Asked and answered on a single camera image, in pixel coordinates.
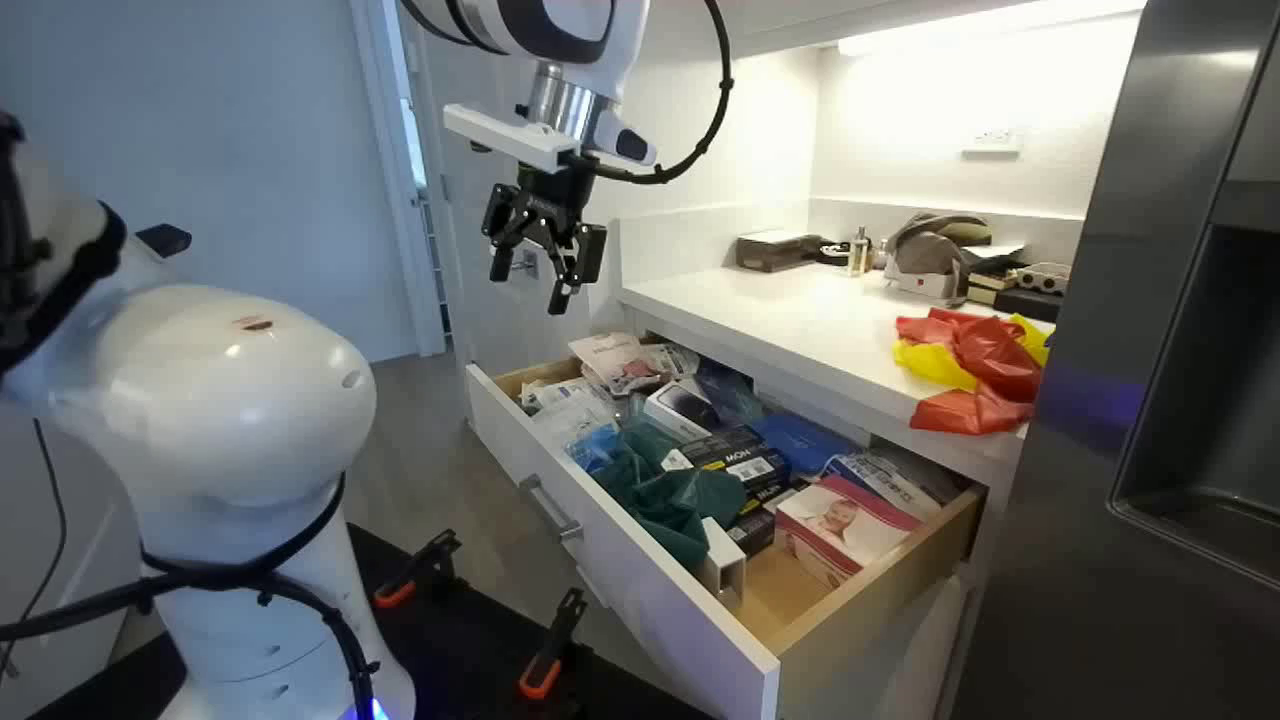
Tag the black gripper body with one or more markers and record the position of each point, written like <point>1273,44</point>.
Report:
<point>546,202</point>

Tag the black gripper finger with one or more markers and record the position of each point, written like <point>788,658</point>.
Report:
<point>506,261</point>
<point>575,280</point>

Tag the white wooden drawer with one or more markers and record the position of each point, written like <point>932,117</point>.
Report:
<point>625,587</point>

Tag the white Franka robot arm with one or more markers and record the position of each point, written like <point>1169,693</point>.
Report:
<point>213,403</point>

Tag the yellow plastic bag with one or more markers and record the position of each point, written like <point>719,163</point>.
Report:
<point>932,362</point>

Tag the white medical mask package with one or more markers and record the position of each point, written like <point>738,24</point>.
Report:
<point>560,410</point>

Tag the white panel door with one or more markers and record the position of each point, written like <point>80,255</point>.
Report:
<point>402,174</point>

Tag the white phone box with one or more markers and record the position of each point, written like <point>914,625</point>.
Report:
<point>683,407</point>

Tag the white kitchen cabinet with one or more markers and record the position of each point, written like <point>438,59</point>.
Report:
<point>801,320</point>

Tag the teal fabric pouch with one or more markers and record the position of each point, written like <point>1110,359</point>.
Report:
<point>667,493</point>

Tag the black small boxes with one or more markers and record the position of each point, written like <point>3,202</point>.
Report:
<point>741,467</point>

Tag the blue flat pack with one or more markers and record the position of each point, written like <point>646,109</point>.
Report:
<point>801,441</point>

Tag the small amber bottle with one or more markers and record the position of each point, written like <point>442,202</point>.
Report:
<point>862,255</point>

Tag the white small carton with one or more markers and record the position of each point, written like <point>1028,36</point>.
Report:
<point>720,554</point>

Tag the black orange spring clamp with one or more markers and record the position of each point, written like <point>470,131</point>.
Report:
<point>417,570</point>
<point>552,645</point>

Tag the red and white book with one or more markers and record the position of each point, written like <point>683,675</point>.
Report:
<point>837,520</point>

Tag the grey magazine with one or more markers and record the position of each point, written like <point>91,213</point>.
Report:
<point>889,482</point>

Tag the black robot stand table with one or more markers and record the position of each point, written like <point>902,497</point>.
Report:
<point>463,666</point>

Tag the orange and yellow items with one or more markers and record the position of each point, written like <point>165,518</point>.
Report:
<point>985,362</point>

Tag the black small countertop item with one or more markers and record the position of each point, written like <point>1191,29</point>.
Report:
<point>1033,289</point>

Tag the stainless steel refrigerator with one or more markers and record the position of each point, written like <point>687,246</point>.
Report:
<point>1146,403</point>

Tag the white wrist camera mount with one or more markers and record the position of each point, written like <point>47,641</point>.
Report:
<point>502,132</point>

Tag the white wall outlet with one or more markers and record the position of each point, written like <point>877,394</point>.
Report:
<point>995,145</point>

